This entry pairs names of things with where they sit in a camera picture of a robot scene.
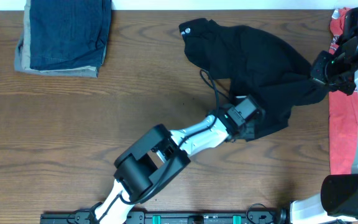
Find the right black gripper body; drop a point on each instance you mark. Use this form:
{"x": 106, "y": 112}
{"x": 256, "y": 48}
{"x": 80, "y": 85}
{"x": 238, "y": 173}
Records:
{"x": 317, "y": 70}

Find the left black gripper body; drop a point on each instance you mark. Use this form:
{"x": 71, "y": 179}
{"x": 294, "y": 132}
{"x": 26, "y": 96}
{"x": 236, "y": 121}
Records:
{"x": 253, "y": 125}

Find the black t-shirt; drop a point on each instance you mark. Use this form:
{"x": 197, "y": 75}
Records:
{"x": 257, "y": 63}

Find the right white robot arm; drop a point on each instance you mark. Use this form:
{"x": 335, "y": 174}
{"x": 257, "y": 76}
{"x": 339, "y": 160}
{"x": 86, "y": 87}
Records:
{"x": 337, "y": 201}

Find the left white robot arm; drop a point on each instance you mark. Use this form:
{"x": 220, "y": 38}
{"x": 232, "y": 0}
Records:
{"x": 153, "y": 161}

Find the red soccer t-shirt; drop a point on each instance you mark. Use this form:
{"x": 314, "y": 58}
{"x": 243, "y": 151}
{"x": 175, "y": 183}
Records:
{"x": 343, "y": 126}

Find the folded khaki pants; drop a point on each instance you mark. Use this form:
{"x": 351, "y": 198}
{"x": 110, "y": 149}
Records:
{"x": 22, "y": 56}

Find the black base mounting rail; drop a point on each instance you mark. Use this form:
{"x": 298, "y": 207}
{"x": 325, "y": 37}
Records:
{"x": 256, "y": 214}

